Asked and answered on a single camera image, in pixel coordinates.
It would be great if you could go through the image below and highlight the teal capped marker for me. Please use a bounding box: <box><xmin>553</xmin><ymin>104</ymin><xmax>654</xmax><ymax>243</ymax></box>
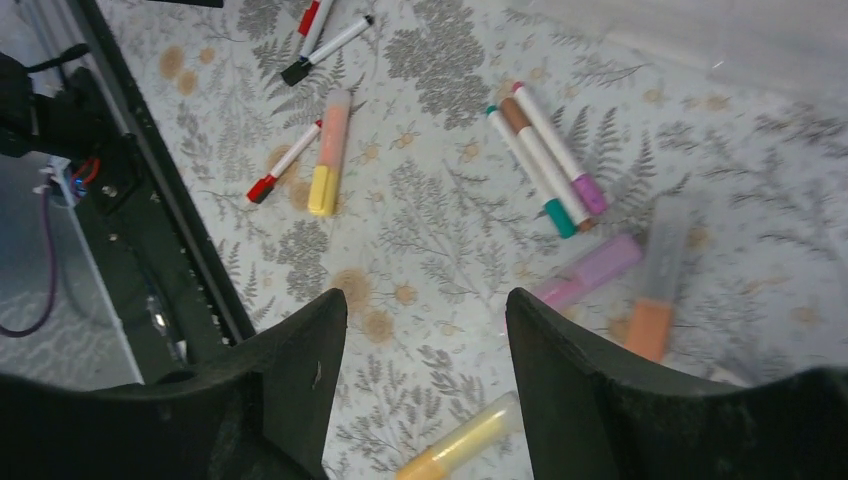
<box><xmin>485</xmin><ymin>105</ymin><xmax>577</xmax><ymax>239</ymax></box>

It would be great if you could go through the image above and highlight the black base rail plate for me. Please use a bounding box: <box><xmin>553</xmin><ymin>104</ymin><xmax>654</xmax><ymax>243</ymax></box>
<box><xmin>0</xmin><ymin>0</ymin><xmax>258</xmax><ymax>386</ymax></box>

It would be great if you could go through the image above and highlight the brown capped marker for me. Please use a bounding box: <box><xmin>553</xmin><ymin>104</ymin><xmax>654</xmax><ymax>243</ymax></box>
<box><xmin>499</xmin><ymin>97</ymin><xmax>595</xmax><ymax>233</ymax></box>

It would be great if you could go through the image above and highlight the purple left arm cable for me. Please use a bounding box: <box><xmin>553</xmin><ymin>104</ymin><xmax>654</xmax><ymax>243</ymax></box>
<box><xmin>0</xmin><ymin>185</ymin><xmax>61</xmax><ymax>339</ymax></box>

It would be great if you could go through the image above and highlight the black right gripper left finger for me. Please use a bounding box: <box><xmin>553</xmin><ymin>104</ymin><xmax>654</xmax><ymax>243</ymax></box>
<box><xmin>1</xmin><ymin>289</ymin><xmax>347</xmax><ymax>479</ymax></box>

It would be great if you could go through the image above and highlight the red marker pen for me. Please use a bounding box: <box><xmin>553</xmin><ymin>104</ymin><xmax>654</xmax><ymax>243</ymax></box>
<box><xmin>246</xmin><ymin>120</ymin><xmax>323</xmax><ymax>204</ymax></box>

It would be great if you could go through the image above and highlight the black tipped marker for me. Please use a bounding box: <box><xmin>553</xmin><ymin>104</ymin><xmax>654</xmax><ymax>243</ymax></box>
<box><xmin>281</xmin><ymin>15</ymin><xmax>375</xmax><ymax>86</ymax></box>

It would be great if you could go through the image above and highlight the purple capped marker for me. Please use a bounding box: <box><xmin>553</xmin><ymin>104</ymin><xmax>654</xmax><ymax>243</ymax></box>
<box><xmin>512</xmin><ymin>82</ymin><xmax>608</xmax><ymax>215</ymax></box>

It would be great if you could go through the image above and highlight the white plastic drawer organizer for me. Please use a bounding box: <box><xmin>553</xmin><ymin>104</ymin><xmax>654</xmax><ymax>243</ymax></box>
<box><xmin>511</xmin><ymin>0</ymin><xmax>847</xmax><ymax>107</ymax></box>

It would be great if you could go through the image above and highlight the pink yellow highlighter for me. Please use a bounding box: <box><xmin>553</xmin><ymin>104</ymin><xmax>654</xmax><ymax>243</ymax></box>
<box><xmin>307</xmin><ymin>89</ymin><xmax>352</xmax><ymax>216</ymax></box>

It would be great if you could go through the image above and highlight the red capped marker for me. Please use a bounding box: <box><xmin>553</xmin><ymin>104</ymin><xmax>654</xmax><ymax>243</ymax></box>
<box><xmin>298</xmin><ymin>0</ymin><xmax>334</xmax><ymax>59</ymax></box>

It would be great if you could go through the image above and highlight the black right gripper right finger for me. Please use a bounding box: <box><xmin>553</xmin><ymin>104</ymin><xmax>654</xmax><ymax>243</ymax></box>
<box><xmin>505</xmin><ymin>288</ymin><xmax>847</xmax><ymax>479</ymax></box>

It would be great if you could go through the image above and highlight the yellow orange highlighter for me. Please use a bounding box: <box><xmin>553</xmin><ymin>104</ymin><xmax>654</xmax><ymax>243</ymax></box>
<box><xmin>395</xmin><ymin>391</ymin><xmax>524</xmax><ymax>480</ymax></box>

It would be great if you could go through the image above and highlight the floral patterned table mat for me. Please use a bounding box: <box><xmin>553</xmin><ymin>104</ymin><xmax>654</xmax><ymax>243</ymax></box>
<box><xmin>100</xmin><ymin>1</ymin><xmax>847</xmax><ymax>479</ymax></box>

